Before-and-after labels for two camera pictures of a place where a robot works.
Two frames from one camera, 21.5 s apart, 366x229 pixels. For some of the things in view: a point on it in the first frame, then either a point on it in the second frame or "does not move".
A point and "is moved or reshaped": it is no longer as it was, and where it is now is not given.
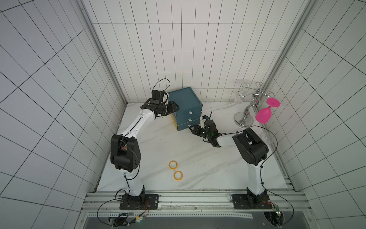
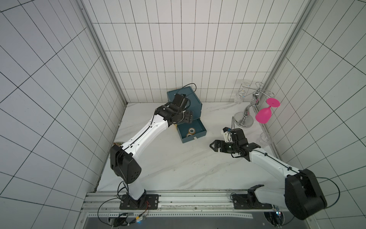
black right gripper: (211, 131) -> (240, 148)
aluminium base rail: (105, 204) does not move
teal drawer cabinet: (189, 108) is moved or reshaped
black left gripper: (173, 108) -> (188, 117)
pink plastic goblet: (264, 115) does not move
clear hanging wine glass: (240, 95) does not move
